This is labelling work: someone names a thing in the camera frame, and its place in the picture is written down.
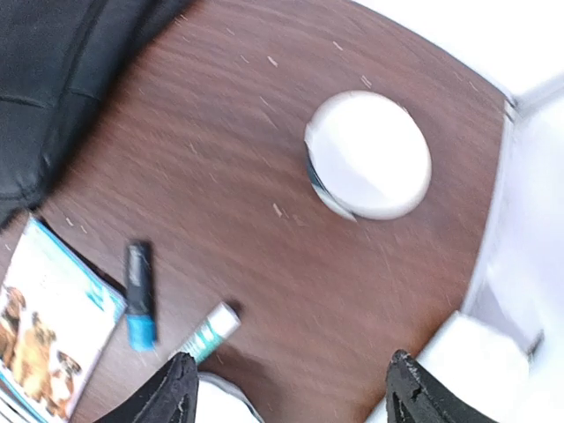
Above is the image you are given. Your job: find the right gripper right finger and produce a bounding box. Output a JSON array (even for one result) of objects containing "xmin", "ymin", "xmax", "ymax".
[{"xmin": 385, "ymin": 350, "xmax": 494, "ymax": 423}]

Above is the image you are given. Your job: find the black student bag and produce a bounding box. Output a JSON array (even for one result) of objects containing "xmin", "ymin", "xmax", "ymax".
[{"xmin": 1, "ymin": 1, "xmax": 192, "ymax": 226}]

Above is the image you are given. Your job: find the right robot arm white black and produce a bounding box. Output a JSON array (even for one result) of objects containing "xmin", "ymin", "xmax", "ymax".
[{"xmin": 101, "ymin": 310, "xmax": 545, "ymax": 422}]

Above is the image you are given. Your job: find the white marker teal label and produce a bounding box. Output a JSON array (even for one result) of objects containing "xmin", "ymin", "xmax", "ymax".
[{"xmin": 168, "ymin": 302, "xmax": 241, "ymax": 365}]

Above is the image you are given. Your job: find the blue cap black highlighter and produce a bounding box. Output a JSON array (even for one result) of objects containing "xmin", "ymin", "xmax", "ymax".
[{"xmin": 125, "ymin": 240, "xmax": 157, "ymax": 352}]

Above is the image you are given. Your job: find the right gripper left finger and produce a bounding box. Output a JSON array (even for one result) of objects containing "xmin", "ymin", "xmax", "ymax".
[{"xmin": 97, "ymin": 352, "xmax": 199, "ymax": 423}]

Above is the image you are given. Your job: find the dark bowl white inside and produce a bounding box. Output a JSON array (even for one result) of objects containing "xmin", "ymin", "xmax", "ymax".
[{"xmin": 304, "ymin": 90, "xmax": 432, "ymax": 221}]

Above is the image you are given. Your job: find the dog picture book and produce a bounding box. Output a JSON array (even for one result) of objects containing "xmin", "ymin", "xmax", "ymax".
[{"xmin": 1, "ymin": 218, "xmax": 126, "ymax": 422}]

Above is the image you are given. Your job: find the white scalloped dish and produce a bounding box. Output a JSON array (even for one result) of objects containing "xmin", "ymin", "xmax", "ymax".
[{"xmin": 195, "ymin": 372, "xmax": 264, "ymax": 423}]

